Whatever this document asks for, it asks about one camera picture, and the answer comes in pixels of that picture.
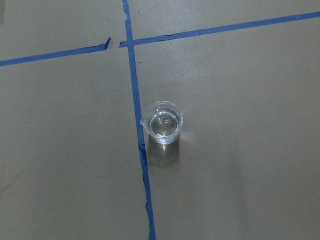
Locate small glass beaker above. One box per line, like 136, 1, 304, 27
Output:
140, 100, 184, 145

